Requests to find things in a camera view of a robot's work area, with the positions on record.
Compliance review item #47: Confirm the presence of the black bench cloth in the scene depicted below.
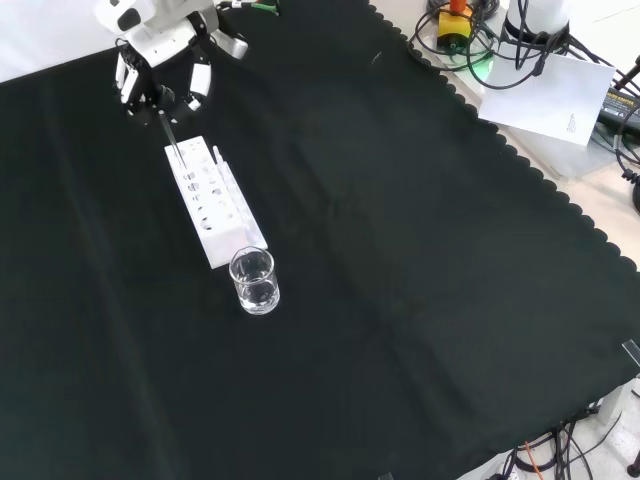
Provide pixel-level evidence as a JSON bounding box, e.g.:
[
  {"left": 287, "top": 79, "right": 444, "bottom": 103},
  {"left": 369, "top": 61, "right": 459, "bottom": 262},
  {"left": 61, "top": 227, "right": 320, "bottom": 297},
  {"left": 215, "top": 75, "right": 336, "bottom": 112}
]
[{"left": 0, "top": 0, "right": 640, "bottom": 480}]

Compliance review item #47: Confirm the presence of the white metal bracket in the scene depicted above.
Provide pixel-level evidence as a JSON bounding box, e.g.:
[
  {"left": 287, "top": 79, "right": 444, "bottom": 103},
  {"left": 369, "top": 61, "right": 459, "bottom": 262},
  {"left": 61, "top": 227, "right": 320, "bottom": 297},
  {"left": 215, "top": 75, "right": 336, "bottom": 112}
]
[{"left": 595, "top": 375, "right": 640, "bottom": 467}]

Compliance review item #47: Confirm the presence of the black tripod leg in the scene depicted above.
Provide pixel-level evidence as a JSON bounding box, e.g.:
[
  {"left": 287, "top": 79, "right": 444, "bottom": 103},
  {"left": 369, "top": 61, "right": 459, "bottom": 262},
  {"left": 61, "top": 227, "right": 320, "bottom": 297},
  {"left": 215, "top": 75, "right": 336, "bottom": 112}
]
[{"left": 610, "top": 51, "right": 640, "bottom": 95}]

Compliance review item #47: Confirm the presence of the white test tube rack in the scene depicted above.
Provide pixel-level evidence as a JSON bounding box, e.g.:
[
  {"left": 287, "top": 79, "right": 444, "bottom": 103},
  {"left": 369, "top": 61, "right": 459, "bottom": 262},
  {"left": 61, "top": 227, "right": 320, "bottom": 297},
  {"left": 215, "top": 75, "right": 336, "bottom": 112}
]
[{"left": 163, "top": 135, "right": 270, "bottom": 271}]

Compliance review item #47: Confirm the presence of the yellow stop button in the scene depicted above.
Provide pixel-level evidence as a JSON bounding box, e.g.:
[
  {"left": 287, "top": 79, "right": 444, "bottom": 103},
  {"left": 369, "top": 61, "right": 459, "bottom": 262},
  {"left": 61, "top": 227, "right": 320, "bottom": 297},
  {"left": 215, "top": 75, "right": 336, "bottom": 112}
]
[{"left": 437, "top": 0, "right": 476, "bottom": 56}]

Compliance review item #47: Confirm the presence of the black cable bundle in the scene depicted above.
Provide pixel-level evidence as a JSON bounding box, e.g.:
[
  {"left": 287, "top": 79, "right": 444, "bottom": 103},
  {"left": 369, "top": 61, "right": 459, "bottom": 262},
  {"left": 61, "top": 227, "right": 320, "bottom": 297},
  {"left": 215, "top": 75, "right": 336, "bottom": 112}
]
[{"left": 504, "top": 412, "right": 629, "bottom": 480}]

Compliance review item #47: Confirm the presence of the black adapter cable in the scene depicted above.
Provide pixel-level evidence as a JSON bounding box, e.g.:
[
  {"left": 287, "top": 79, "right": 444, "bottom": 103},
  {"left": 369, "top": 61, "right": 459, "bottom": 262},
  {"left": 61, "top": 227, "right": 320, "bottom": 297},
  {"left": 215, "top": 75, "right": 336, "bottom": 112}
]
[{"left": 611, "top": 117, "right": 640, "bottom": 177}]

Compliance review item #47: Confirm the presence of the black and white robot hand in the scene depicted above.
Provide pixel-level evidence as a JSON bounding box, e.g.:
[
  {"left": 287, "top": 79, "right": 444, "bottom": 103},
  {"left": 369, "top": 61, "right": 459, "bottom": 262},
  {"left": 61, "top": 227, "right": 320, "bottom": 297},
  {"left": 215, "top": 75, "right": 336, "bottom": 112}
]
[{"left": 93, "top": 0, "right": 250, "bottom": 126}]

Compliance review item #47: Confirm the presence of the black cable loop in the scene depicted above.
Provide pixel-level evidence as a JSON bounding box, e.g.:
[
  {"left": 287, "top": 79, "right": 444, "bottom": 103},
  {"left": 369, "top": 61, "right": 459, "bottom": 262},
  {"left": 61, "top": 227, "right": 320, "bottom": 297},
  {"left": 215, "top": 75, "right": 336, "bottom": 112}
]
[{"left": 406, "top": 0, "right": 502, "bottom": 72}]

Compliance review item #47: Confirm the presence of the pale white board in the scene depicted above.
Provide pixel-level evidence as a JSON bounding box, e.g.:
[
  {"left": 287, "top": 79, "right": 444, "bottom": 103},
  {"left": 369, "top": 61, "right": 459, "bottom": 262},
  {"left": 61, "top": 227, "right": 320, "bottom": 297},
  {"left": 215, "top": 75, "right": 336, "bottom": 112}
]
[{"left": 476, "top": 52, "right": 617, "bottom": 148}]

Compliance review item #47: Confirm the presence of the black power adapter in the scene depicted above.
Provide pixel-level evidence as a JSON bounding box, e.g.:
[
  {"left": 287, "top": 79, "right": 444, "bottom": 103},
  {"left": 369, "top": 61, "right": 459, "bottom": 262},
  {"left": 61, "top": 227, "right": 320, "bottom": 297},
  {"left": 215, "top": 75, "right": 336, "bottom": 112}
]
[{"left": 593, "top": 85, "right": 640, "bottom": 133}]

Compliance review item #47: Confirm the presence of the orange cable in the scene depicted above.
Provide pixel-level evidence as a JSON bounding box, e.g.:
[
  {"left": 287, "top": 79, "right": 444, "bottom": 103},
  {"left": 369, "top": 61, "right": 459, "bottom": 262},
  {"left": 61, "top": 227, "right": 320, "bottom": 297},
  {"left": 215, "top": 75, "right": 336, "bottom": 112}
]
[{"left": 523, "top": 439, "right": 545, "bottom": 480}]

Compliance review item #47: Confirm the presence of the small clear glass beaker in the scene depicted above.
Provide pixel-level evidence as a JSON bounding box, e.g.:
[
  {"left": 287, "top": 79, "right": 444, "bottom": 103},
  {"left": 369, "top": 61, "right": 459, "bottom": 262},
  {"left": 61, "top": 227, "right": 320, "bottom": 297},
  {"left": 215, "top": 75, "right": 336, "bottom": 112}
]
[{"left": 228, "top": 248, "right": 281, "bottom": 317}]

